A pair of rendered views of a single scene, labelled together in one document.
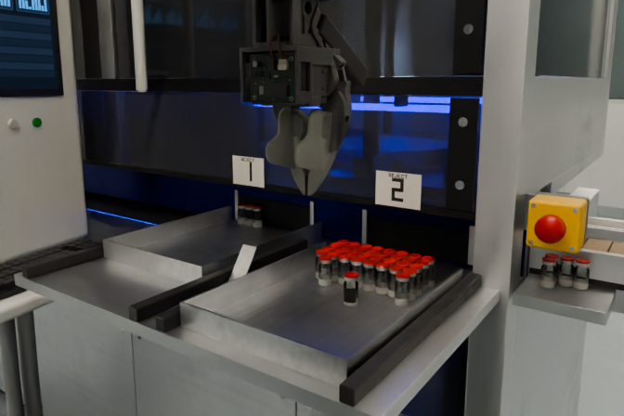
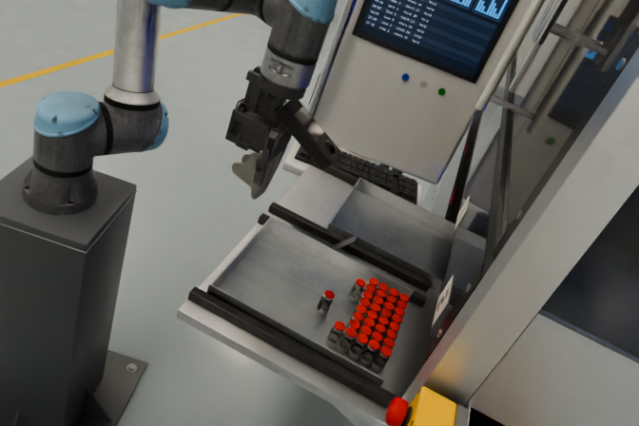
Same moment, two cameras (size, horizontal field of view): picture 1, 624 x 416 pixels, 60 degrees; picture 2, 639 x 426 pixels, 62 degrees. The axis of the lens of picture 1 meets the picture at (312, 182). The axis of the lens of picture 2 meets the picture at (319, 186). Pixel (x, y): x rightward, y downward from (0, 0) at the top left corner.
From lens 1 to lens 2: 0.86 m
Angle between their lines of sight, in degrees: 62
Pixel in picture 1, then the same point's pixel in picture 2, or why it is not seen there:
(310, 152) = (243, 172)
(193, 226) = (431, 221)
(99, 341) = not seen: hidden behind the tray
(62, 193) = (433, 146)
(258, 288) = (328, 260)
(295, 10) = (254, 92)
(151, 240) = (391, 203)
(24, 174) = (414, 118)
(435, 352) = (259, 351)
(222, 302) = (297, 242)
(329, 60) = (260, 130)
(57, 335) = not seen: hidden behind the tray
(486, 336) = not seen: outside the picture
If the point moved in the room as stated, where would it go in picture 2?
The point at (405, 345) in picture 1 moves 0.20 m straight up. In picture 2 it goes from (247, 324) to (280, 237)
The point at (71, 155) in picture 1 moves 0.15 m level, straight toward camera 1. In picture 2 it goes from (455, 125) to (427, 128)
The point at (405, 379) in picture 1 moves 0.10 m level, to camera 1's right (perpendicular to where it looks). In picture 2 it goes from (221, 327) to (226, 378)
